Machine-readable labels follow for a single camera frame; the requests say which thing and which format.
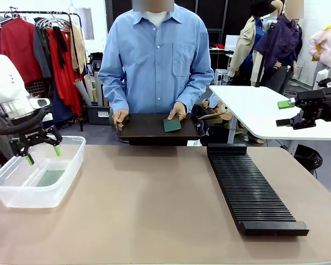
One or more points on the black tripod pole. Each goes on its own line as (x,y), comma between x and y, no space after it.
(266,55)

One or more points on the beige trench coat mannequin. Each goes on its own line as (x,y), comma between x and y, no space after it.
(244,47)

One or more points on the person's right hand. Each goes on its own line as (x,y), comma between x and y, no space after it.
(120,118)

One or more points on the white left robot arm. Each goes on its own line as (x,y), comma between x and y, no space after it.
(4,80)

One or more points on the red hanging shirt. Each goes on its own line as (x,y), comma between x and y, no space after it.
(19,49)

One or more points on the grey paper roll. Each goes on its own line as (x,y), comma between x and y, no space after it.
(81,89)

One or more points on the black plastic tray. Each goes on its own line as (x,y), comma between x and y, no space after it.
(146,129)

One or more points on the pink hoodie mannequin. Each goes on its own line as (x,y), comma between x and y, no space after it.
(326,49)

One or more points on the grey wall frame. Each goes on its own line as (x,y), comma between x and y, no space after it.
(86,23)

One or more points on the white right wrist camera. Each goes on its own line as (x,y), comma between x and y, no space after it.
(322,78)

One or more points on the white computer case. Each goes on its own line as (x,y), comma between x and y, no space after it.
(221,76)

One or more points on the navy blue hanging garment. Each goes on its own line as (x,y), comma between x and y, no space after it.
(61,105)

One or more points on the beige paper roll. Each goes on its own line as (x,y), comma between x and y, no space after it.
(89,88)

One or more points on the black storage crate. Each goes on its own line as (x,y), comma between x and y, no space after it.
(98,114)

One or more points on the person's blue shirt torso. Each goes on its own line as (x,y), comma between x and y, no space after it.
(154,63)

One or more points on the person's left forearm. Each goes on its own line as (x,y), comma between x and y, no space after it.
(196,88)

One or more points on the white board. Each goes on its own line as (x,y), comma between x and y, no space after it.
(232,42)

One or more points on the black metal clothes rack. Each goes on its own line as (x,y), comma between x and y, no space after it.
(30,12)

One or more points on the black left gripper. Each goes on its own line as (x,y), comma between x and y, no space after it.
(33,135)

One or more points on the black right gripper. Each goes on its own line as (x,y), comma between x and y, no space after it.
(322,105)

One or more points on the olive paper roll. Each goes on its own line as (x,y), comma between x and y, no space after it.
(98,91)

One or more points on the red hanging dress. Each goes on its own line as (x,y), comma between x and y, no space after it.
(69,82)

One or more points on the black slotted PCB rack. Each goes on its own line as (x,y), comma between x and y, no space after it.
(253,193)

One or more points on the clear plastic box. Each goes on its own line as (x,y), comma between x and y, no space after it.
(58,190)

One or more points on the dark grey hanging garment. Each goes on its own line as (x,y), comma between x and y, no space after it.
(41,55)

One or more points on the person's left hand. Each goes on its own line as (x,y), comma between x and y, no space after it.
(179,110)

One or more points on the purple jacket mannequin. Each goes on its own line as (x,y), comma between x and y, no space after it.
(284,44)

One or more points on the white table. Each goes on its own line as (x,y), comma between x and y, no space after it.
(259,110)

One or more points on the person's right forearm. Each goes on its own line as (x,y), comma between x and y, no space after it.
(113,94)

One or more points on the beige hanging garment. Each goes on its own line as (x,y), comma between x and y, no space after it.
(78,49)

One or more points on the black office chair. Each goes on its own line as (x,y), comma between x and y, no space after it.
(96,62)

